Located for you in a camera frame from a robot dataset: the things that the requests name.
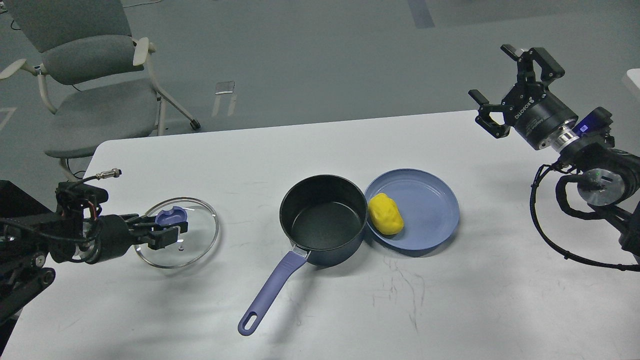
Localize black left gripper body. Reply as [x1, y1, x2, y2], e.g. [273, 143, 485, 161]
[80, 214, 139, 263]

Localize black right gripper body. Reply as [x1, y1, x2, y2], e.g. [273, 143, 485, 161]
[502, 85, 578, 150]

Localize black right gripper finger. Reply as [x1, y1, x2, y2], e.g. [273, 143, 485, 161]
[468, 89, 517, 139]
[500, 44, 565, 101]

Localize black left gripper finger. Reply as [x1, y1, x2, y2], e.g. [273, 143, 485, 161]
[131, 221, 189, 239]
[134, 231, 179, 250]

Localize glass pot lid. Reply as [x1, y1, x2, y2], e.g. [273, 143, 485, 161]
[134, 197, 220, 269]

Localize yellow potato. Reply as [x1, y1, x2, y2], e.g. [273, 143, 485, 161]
[368, 193, 405, 236]

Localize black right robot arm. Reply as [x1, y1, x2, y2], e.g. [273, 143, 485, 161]
[468, 44, 639, 257]

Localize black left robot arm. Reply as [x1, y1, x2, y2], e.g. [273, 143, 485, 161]
[1, 168, 189, 324]

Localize black box at left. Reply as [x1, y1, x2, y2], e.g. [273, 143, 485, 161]
[0, 180, 52, 218]

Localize blue plate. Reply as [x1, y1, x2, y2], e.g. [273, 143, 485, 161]
[365, 168, 460, 256]

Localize grey office chair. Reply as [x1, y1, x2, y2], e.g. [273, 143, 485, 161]
[1, 0, 201, 182]

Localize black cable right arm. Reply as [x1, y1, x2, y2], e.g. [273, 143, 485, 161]
[530, 164, 640, 272]

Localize blue saucepan with handle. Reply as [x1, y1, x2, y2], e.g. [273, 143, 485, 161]
[237, 174, 368, 337]

